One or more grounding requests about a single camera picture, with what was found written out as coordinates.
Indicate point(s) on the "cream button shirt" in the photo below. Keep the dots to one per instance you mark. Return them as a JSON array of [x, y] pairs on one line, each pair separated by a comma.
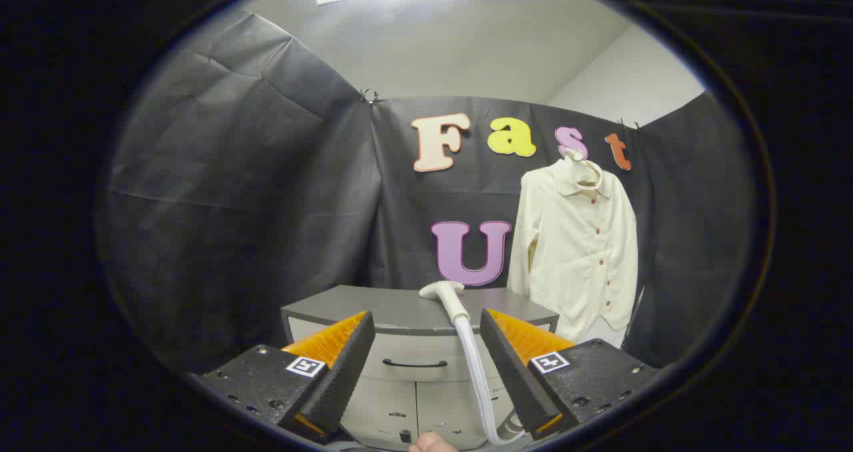
[[573, 252]]

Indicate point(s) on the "white garment steamer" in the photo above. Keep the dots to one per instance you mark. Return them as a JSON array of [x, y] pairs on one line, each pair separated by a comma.
[[453, 305]]

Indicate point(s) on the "black backdrop cloth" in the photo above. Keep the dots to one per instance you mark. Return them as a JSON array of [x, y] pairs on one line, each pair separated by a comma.
[[233, 205]]

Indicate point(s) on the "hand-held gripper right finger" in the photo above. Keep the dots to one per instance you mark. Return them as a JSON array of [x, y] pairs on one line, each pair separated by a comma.
[[510, 372]]

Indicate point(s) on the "grey cabinet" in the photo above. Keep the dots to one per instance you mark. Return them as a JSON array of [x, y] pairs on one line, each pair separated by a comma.
[[400, 308]]

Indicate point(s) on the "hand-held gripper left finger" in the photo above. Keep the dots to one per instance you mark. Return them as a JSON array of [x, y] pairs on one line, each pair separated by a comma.
[[346, 372]]

